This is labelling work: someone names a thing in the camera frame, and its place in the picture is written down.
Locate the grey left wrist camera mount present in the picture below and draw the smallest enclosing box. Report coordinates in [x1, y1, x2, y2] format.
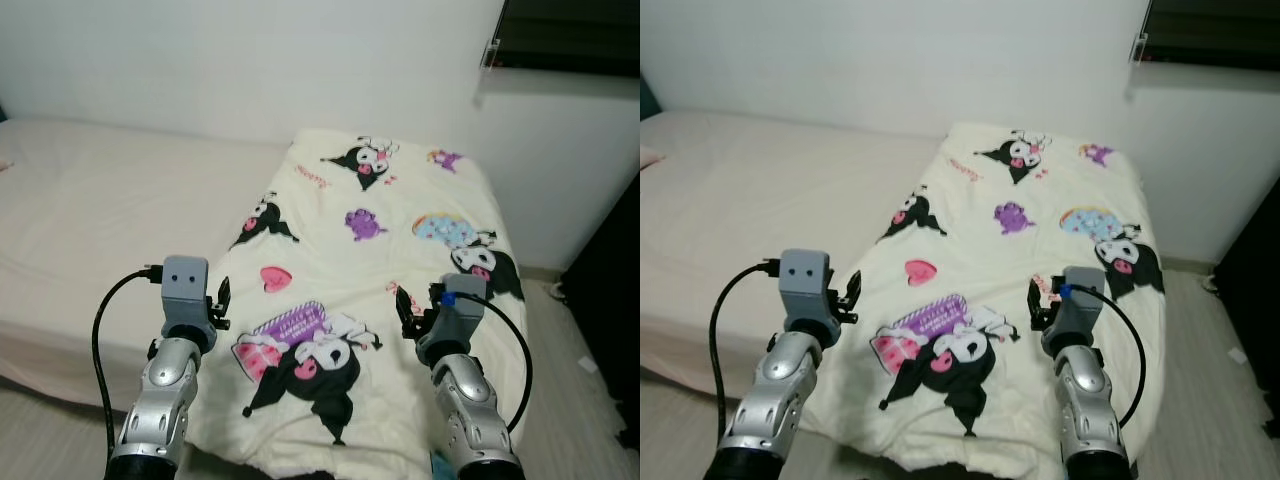
[778, 250, 834, 327]
[160, 256, 212, 333]

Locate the dark window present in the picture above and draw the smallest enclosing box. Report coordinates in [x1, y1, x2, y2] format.
[493, 0, 641, 80]
[1140, 0, 1280, 72]

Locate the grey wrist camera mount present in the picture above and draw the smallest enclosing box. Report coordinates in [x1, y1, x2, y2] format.
[160, 256, 212, 333]
[428, 275, 488, 353]
[778, 250, 834, 327]
[1048, 266, 1105, 347]

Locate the cream cartoon print quilt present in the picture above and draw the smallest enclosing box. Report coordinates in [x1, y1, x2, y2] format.
[185, 127, 528, 479]
[798, 121, 1168, 480]

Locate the black equipment case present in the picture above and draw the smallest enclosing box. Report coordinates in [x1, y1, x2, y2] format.
[558, 178, 641, 446]
[1210, 170, 1280, 439]

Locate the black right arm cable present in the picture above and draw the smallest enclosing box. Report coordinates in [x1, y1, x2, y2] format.
[1066, 284, 1148, 431]
[448, 291, 534, 434]

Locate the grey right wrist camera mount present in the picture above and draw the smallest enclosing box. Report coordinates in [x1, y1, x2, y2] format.
[428, 275, 488, 353]
[1048, 266, 1105, 347]

